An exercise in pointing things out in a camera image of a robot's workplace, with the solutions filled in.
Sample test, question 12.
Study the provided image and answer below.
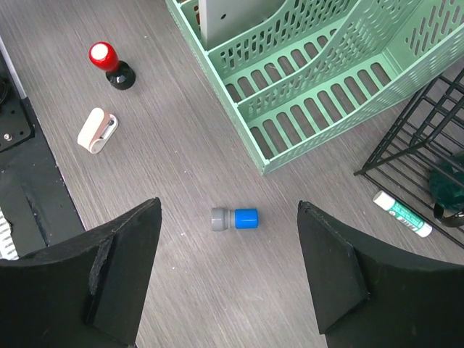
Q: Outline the red black stamp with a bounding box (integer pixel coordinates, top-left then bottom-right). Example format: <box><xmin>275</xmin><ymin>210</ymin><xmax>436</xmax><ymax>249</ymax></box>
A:
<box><xmin>88</xmin><ymin>41</ymin><xmax>136</xmax><ymax>91</ymax></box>

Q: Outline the dark green mug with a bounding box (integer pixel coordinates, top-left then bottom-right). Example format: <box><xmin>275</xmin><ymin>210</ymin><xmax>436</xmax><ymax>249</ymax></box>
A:
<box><xmin>428</xmin><ymin>160</ymin><xmax>463</xmax><ymax>228</ymax></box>

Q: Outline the pink eraser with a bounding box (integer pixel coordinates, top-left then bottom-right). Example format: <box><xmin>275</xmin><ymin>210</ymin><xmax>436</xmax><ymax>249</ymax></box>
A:
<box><xmin>77</xmin><ymin>107</ymin><xmax>119</xmax><ymax>154</ymax></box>

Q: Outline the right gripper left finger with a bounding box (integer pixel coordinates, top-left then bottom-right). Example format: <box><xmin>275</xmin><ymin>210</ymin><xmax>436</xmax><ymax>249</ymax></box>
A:
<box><xmin>1</xmin><ymin>198</ymin><xmax>162</xmax><ymax>347</ymax></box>

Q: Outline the black wire rack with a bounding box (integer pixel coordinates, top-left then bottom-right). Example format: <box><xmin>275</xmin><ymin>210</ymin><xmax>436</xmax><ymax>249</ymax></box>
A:
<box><xmin>355</xmin><ymin>72</ymin><xmax>463</xmax><ymax>247</ymax></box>

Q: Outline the white cable tray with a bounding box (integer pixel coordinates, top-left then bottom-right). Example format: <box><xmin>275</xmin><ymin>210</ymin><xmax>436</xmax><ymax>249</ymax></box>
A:
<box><xmin>0</xmin><ymin>211</ymin><xmax>19</xmax><ymax>260</ymax></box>

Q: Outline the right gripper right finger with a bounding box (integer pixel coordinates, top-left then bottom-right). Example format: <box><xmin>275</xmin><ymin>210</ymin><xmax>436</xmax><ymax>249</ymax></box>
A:
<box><xmin>297</xmin><ymin>202</ymin><xmax>463</xmax><ymax>347</ymax></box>

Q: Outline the blue grey bottle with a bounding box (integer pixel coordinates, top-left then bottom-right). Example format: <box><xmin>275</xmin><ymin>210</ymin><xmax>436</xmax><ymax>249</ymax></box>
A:
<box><xmin>211</xmin><ymin>207</ymin><xmax>260</xmax><ymax>231</ymax></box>

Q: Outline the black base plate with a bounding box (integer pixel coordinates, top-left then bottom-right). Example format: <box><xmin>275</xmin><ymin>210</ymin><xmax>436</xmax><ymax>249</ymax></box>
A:
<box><xmin>1</xmin><ymin>53</ymin><xmax>84</xmax><ymax>257</ymax></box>

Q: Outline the green file organizer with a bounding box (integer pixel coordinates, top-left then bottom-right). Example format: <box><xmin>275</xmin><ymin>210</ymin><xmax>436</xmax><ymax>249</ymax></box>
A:
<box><xmin>167</xmin><ymin>1</ymin><xmax>463</xmax><ymax>174</ymax></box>

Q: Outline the green white glue stick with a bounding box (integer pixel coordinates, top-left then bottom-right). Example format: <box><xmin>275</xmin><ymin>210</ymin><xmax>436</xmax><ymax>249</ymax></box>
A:
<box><xmin>373</xmin><ymin>191</ymin><xmax>433</xmax><ymax>238</ymax></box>

